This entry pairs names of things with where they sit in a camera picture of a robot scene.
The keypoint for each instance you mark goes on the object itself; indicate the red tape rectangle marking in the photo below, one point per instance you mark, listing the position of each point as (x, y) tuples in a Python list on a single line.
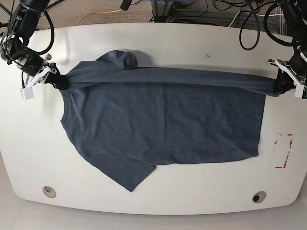
[(281, 150)]

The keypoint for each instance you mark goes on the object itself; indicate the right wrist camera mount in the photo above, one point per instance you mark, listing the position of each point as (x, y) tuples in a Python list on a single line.
[(39, 77)]

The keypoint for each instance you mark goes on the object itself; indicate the table cable grommet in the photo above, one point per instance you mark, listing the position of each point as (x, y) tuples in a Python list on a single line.
[(259, 197), (49, 192)]

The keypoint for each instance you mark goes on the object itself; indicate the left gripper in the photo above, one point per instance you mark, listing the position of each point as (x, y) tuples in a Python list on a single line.
[(298, 63)]

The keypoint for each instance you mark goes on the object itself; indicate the left table cable grommet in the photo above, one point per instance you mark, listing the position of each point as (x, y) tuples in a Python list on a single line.
[(49, 192)]

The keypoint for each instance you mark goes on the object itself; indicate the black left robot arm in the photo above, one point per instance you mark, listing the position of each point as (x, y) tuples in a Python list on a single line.
[(295, 15)]

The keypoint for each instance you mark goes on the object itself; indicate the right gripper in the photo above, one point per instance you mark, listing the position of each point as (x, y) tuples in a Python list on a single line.
[(13, 49)]

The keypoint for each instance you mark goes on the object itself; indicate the right table cable grommet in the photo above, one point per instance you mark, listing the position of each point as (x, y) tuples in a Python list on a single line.
[(259, 197)]

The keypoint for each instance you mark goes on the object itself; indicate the dark blue T-shirt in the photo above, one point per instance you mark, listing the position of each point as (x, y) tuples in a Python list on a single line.
[(125, 120)]

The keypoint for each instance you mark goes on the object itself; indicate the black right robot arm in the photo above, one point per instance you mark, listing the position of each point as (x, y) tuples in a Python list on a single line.
[(24, 20)]

